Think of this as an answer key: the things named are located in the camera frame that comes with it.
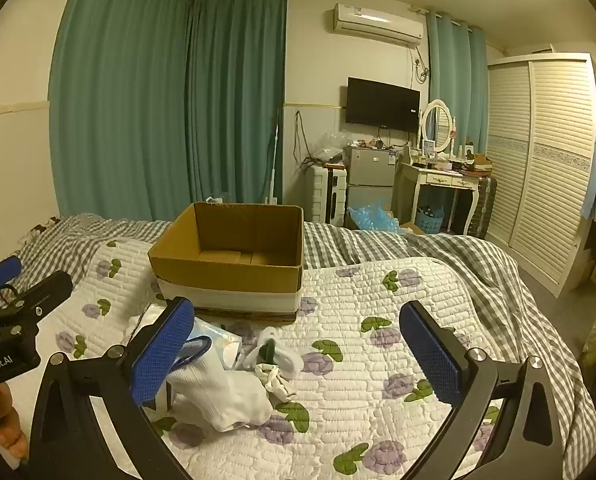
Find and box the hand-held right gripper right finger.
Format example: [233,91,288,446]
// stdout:
[399,301,564,480]

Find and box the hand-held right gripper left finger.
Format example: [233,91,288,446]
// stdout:
[28,296,199,480]

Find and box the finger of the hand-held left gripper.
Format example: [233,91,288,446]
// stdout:
[0,270,74,332]
[0,255,23,295]

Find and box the blue face mask packet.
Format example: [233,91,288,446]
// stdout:
[180,317,244,369]

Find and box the large white sock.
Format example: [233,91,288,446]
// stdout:
[165,337,274,433]

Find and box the cardboard box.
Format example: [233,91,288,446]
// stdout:
[148,202,305,322]

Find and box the small balled white sock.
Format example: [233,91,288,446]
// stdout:
[255,364,292,404]

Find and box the white sock with green mark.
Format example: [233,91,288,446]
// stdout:
[238,327,304,377]

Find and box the person's left hand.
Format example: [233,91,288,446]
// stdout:
[0,381,30,469]

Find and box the white cloth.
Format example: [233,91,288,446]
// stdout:
[125,302,170,347]

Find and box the brown patterned pillow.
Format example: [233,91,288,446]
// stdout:
[20,215,62,242]

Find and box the white floral quilt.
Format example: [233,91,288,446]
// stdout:
[8,240,586,480]

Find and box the blue plastic basket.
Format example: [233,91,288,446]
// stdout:
[415,207,446,235]

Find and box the blue plastic bag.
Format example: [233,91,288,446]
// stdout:
[348,198,405,234]

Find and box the dark suitcase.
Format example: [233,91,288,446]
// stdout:
[470,175,498,239]

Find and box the white dressing table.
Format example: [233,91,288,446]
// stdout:
[395,157,482,237]

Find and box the grey mini fridge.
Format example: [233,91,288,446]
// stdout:
[344,145,398,226]

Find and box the white suitcase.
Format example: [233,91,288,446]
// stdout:
[305,165,349,226]

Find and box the white mop pole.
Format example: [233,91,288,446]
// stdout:
[269,107,285,206]

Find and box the white louvred wardrobe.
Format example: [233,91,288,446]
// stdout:
[485,52,596,299]

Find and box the clear plastic bag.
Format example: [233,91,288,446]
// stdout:
[314,132,352,162]

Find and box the oval vanity mirror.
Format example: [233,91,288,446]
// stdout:
[420,99,454,157]

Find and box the light teal curtain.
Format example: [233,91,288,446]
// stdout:
[424,10,490,237]

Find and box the white air conditioner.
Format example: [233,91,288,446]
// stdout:
[333,2,425,47]

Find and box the black cable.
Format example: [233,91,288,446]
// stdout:
[292,110,320,169]

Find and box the black wall television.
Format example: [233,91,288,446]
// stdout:
[345,77,422,134]

